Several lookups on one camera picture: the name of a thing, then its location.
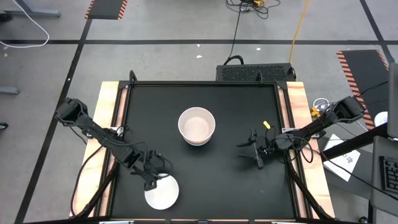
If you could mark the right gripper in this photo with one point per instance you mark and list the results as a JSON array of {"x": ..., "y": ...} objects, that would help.
[{"x": 264, "y": 144}]

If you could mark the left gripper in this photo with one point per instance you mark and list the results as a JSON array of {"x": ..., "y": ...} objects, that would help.
[{"x": 152, "y": 166}]

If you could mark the white plate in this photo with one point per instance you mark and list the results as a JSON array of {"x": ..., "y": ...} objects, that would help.
[{"x": 164, "y": 196}]

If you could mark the taupe bowl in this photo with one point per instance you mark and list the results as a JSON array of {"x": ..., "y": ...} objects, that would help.
[{"x": 196, "y": 126}]

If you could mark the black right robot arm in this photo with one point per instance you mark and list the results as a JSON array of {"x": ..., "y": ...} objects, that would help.
[{"x": 314, "y": 126}]

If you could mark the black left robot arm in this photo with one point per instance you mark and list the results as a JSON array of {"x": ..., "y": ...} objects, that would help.
[{"x": 102, "y": 137}]

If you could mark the yellow tag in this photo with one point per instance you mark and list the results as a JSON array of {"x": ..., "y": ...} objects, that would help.
[{"x": 266, "y": 124}]

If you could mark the black table mat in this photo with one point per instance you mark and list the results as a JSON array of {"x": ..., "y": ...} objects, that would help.
[{"x": 217, "y": 186}]

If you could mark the yellow connector plug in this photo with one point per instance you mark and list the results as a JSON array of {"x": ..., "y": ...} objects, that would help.
[{"x": 314, "y": 112}]

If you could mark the black perforated computer case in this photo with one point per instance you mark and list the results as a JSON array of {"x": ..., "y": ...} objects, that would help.
[{"x": 273, "y": 72}]

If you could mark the white paper sheet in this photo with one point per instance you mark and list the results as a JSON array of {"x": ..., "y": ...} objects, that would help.
[{"x": 342, "y": 165}]

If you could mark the black stand bar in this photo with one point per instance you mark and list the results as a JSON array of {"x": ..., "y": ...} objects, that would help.
[{"x": 354, "y": 141}]

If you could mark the grey desk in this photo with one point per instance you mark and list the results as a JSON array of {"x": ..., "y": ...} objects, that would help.
[{"x": 375, "y": 186}]

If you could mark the white round cup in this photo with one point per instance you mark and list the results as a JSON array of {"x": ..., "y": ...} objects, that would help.
[{"x": 382, "y": 119}]

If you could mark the black keyboard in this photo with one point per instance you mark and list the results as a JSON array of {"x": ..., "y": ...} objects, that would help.
[{"x": 390, "y": 174}]

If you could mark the black mat orange striped edges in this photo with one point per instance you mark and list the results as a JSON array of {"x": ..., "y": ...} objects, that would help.
[
  {"x": 105, "y": 9},
  {"x": 370, "y": 68}
]

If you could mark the grey monitor back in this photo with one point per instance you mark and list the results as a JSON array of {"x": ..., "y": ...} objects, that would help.
[{"x": 393, "y": 99}]

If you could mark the small black floor object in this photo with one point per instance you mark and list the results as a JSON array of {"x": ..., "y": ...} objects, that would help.
[{"x": 3, "y": 126}]

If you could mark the short grey desk foot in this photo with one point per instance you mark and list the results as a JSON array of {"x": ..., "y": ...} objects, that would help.
[{"x": 9, "y": 90}]

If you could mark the long grey desk foot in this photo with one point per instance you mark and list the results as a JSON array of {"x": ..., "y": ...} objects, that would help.
[{"x": 37, "y": 13}]

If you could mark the silver metal bracket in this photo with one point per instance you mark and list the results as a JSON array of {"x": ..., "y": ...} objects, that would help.
[{"x": 285, "y": 130}]

